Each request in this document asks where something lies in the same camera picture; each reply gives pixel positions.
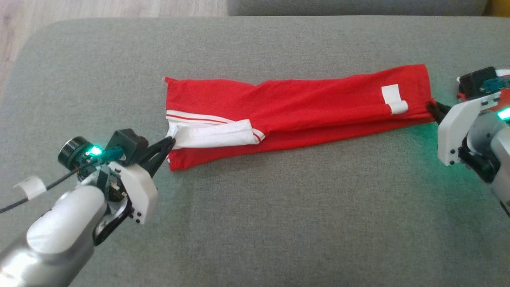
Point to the teal right camera connector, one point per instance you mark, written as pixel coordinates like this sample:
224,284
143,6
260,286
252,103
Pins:
496,83

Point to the teal left camera connector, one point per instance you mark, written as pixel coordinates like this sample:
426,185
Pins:
111,153

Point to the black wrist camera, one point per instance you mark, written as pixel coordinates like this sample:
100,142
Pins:
476,81
127,143

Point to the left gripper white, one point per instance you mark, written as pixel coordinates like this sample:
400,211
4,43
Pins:
137,191

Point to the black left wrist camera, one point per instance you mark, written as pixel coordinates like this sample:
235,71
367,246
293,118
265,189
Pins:
127,143

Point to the red Bulls 23 jersey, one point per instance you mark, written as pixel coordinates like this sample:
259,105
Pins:
299,103

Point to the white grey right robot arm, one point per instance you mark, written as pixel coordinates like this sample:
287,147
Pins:
490,135

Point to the teal camera connector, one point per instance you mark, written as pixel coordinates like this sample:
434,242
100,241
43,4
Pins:
111,153
496,83

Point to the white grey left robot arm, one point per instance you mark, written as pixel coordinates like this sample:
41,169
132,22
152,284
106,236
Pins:
59,223

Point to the grey sofa back cushion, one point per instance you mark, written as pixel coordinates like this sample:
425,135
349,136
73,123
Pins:
358,6

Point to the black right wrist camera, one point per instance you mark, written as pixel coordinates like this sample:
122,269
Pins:
476,81

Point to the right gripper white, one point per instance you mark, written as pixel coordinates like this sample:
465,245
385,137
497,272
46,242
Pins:
454,131

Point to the large grey sofa seat cushion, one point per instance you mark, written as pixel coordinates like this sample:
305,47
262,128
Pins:
279,219

